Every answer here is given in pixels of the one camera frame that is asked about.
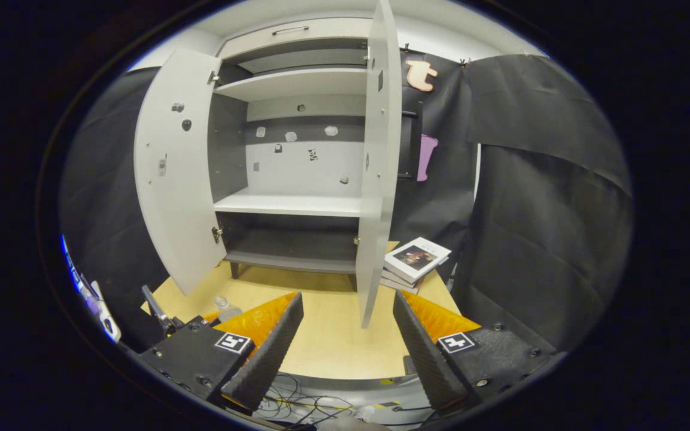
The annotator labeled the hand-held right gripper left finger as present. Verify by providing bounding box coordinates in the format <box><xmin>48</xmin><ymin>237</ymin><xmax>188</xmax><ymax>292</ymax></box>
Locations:
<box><xmin>134</xmin><ymin>292</ymin><xmax>305</xmax><ymax>414</ymax></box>

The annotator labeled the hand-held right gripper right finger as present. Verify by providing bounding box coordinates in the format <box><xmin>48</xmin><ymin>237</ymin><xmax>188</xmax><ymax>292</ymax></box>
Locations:
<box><xmin>393</xmin><ymin>290</ymin><xmax>561</xmax><ymax>414</ymax></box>

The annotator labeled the clear bottle with green label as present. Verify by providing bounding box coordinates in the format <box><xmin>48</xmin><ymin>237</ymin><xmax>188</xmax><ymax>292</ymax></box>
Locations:
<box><xmin>213</xmin><ymin>295</ymin><xmax>242</xmax><ymax>323</ymax></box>

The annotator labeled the white door with camera sticker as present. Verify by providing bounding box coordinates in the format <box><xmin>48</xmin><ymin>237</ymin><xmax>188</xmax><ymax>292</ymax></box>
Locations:
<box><xmin>133</xmin><ymin>48</ymin><xmax>229</xmax><ymax>297</ymax></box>

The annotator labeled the white door with headphones sticker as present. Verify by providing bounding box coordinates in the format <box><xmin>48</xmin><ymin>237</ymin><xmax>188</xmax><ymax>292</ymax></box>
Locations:
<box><xmin>355</xmin><ymin>0</ymin><xmax>403</xmax><ymax>329</ymax></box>

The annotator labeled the white and grey cabinet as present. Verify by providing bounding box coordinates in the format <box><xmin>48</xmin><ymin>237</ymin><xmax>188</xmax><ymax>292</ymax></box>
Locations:
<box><xmin>207</xmin><ymin>17</ymin><xmax>403</xmax><ymax>280</ymax></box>

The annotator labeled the white and blue object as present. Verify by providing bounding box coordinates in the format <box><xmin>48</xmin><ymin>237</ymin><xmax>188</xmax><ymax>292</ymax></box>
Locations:
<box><xmin>60</xmin><ymin>235</ymin><xmax>123</xmax><ymax>345</ymax></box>

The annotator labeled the white book with dark picture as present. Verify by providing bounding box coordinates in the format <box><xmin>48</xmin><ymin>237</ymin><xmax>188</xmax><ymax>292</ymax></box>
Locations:
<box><xmin>384</xmin><ymin>237</ymin><xmax>452</xmax><ymax>283</ymax></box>

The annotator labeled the black backdrop cloth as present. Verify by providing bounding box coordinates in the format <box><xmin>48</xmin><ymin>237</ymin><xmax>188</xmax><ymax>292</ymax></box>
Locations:
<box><xmin>57</xmin><ymin>51</ymin><xmax>634</xmax><ymax>354</ymax></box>

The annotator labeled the tangle of black cables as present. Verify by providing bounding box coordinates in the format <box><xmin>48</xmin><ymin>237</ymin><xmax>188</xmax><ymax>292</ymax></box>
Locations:
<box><xmin>255</xmin><ymin>376</ymin><xmax>394</xmax><ymax>427</ymax></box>

